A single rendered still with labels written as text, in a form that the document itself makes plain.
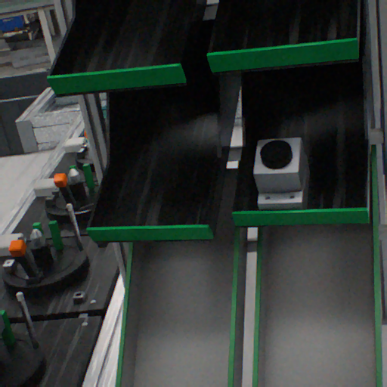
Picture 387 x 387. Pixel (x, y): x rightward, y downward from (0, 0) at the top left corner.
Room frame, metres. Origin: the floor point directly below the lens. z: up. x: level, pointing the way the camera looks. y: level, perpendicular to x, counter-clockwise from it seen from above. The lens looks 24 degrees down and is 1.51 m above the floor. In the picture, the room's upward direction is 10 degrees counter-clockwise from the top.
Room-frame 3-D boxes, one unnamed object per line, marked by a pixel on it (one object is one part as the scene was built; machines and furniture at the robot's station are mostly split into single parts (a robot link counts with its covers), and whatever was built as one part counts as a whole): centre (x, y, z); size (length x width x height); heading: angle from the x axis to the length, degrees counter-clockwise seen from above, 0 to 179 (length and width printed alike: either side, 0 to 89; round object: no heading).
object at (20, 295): (0.76, 0.24, 1.03); 0.01 x 0.01 x 0.08; 81
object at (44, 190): (1.23, 0.22, 1.01); 0.24 x 0.24 x 0.13; 81
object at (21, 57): (6.15, 1.03, 0.36); 0.60 x 0.40 x 0.15; 92
